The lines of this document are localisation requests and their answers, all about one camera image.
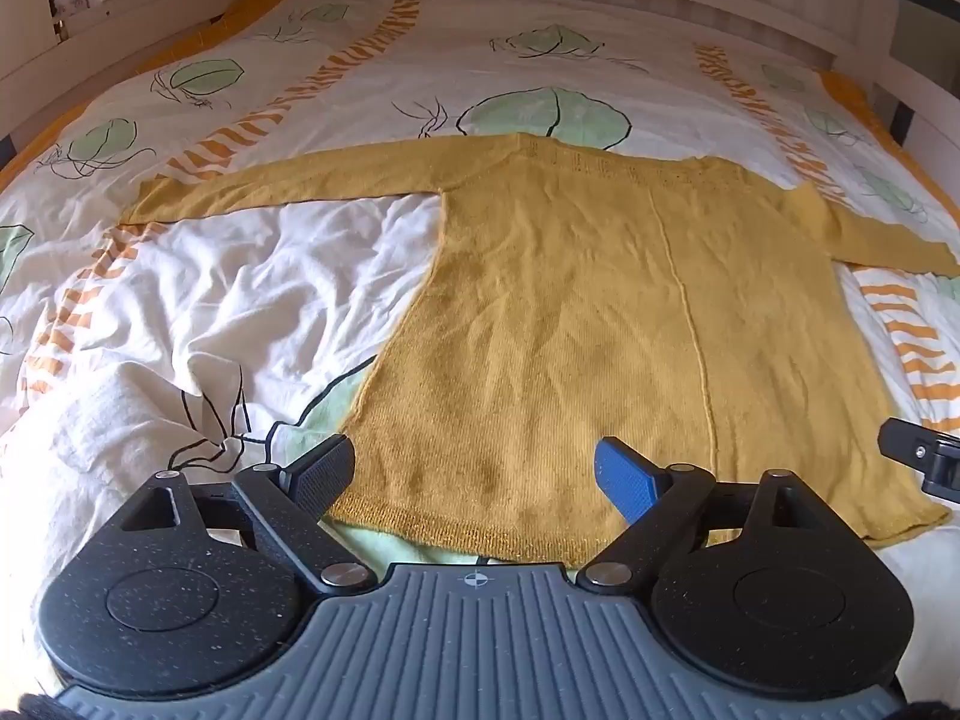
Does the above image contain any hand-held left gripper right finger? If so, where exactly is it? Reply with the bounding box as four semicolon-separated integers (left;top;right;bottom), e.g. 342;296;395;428
580;435;827;589

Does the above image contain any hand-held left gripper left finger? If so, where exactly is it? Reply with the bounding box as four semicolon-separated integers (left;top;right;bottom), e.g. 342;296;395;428
116;435;380;590

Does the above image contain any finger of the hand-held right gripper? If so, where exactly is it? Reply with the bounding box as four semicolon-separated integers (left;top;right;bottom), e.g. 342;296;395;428
877;417;960;505

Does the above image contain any mustard yellow knit sweater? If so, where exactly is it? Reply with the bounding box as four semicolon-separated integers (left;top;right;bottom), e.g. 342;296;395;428
120;131;960;567

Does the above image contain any white leaf-print duvet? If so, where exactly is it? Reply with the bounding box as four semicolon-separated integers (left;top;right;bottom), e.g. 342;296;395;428
0;0;960;698

